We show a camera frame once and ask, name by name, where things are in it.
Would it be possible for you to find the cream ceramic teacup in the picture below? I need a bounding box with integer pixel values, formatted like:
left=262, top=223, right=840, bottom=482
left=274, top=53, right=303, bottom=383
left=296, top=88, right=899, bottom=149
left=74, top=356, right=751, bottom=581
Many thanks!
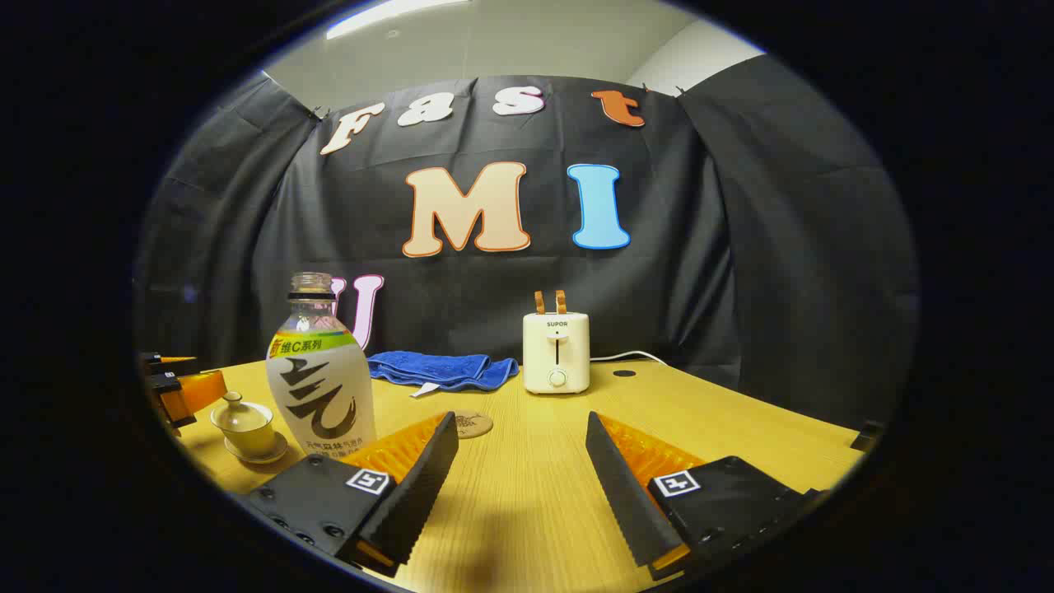
left=216, top=416, right=275, bottom=459

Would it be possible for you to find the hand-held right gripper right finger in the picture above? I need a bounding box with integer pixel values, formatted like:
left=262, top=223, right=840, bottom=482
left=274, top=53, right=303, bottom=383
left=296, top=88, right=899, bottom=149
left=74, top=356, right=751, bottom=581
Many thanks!
left=585, top=411, right=824, bottom=581

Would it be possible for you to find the black backdrop cloth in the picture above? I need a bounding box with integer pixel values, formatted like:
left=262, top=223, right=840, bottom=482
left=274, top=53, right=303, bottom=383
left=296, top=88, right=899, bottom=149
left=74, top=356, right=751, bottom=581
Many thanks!
left=136, top=54, right=919, bottom=429

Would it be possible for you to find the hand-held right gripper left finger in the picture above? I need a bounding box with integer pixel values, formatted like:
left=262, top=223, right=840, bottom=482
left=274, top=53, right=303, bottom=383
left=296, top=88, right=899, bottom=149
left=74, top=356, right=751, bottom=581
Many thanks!
left=247, top=410, right=459, bottom=577

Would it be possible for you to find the cream toaster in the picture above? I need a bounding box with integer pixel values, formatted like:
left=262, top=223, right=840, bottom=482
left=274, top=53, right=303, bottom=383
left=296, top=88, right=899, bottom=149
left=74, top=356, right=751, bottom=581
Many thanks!
left=522, top=311, right=591, bottom=395

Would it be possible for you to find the white power cable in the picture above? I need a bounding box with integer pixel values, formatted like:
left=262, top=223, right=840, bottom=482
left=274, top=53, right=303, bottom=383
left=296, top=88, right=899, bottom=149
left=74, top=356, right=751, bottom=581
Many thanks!
left=590, top=350, right=669, bottom=367

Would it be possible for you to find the blue towel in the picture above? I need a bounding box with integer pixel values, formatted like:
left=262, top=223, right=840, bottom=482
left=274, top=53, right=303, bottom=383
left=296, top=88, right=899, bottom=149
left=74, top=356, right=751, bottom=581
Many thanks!
left=366, top=351, right=520, bottom=399

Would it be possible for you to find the white labelled water bottle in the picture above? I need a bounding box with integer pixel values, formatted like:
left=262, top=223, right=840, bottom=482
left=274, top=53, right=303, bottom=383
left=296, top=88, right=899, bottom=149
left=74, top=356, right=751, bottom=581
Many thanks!
left=265, top=272, right=378, bottom=455

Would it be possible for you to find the cream ceramic saucer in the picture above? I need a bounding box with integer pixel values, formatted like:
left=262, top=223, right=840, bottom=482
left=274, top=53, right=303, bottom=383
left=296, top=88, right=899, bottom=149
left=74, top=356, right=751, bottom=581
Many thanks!
left=224, top=431, right=290, bottom=465

